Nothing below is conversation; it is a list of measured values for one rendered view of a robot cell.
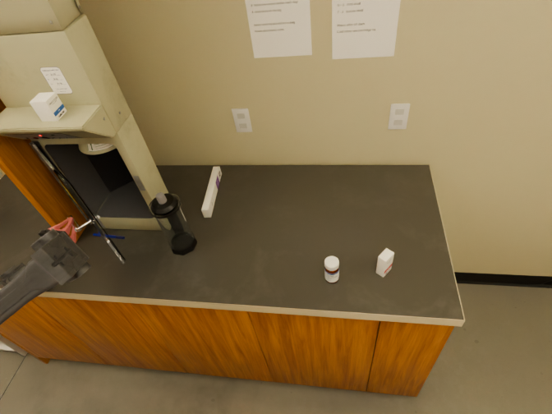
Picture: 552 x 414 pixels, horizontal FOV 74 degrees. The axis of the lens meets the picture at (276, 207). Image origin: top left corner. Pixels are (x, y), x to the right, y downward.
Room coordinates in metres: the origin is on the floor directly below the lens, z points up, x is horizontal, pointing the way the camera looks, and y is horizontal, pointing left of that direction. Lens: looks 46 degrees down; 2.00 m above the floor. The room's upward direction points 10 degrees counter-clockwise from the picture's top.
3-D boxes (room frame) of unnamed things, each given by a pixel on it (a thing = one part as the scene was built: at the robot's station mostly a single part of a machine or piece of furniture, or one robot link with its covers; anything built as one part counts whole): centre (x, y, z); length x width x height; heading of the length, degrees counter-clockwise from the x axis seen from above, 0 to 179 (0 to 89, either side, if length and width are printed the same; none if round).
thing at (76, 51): (1.15, 0.56, 1.33); 0.32 x 0.25 x 0.77; 75
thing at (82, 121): (0.97, 0.61, 1.46); 0.32 x 0.12 x 0.10; 75
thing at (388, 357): (1.05, 0.41, 0.45); 2.05 x 0.67 x 0.90; 75
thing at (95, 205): (1.15, 0.56, 1.19); 0.26 x 0.24 x 0.35; 75
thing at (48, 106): (0.96, 0.57, 1.54); 0.05 x 0.05 x 0.06; 76
